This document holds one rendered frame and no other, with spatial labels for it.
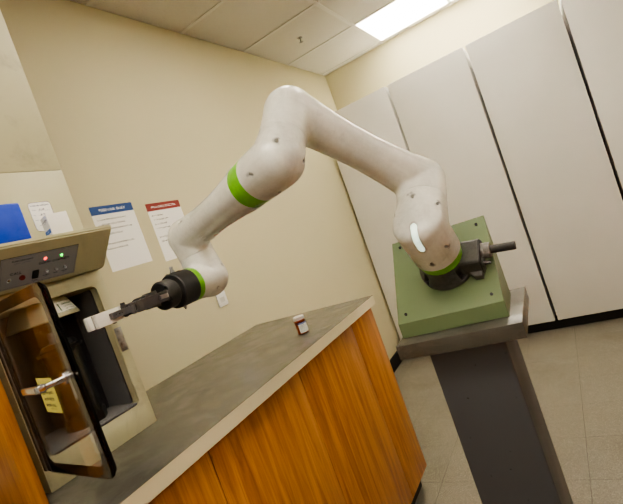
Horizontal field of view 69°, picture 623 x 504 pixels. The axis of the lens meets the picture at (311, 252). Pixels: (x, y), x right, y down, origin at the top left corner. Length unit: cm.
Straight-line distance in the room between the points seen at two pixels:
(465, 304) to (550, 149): 248
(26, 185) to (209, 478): 88
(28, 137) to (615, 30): 330
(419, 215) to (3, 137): 108
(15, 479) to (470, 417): 108
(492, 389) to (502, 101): 264
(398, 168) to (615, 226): 264
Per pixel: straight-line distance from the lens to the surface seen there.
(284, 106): 107
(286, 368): 145
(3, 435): 118
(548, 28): 370
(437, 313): 126
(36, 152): 148
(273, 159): 96
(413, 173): 121
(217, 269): 127
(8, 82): 155
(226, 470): 128
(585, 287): 376
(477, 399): 134
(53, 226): 131
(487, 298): 124
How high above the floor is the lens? 130
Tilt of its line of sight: 2 degrees down
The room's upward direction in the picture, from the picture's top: 20 degrees counter-clockwise
